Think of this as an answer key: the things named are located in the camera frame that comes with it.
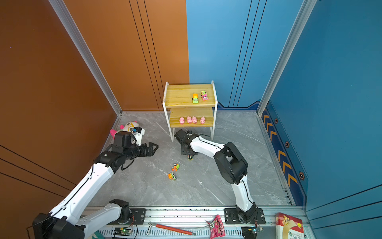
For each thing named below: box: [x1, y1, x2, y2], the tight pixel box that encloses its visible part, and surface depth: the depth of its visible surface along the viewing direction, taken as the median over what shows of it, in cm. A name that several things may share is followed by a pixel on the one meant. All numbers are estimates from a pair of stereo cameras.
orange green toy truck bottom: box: [167, 172, 178, 181], surface depth 87 cm
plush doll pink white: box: [109, 120, 140, 140], surface depth 104 cm
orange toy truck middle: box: [171, 163, 181, 172], surface depth 90 cm
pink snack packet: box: [204, 214, 226, 239], surface depth 71 cm
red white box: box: [275, 212, 304, 239], surface depth 68 cm
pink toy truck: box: [200, 90, 209, 102], surface depth 82 cm
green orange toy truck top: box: [191, 93, 199, 104], surface depth 81 cm
